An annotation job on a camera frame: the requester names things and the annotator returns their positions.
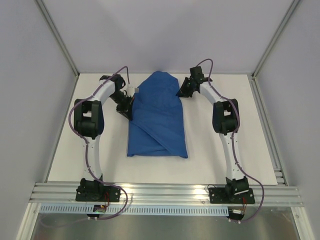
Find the slotted cable duct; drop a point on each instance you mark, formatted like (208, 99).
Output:
(157, 210)

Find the aluminium mounting rail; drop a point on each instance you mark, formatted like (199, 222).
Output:
(163, 194)

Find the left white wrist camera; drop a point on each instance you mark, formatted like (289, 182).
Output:
(131, 90)

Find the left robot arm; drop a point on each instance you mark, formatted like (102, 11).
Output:
(88, 123)

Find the blue surgical drape cloth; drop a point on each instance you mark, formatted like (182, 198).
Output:
(157, 125)

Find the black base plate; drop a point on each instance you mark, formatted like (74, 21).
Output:
(98, 194)
(219, 195)

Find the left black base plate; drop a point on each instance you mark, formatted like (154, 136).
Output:
(98, 194)

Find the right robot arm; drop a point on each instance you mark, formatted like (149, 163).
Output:
(226, 123)

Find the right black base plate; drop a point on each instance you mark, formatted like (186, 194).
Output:
(219, 195)

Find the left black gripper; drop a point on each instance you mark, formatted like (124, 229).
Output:
(126, 109)

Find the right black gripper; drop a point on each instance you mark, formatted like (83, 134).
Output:
(186, 87)

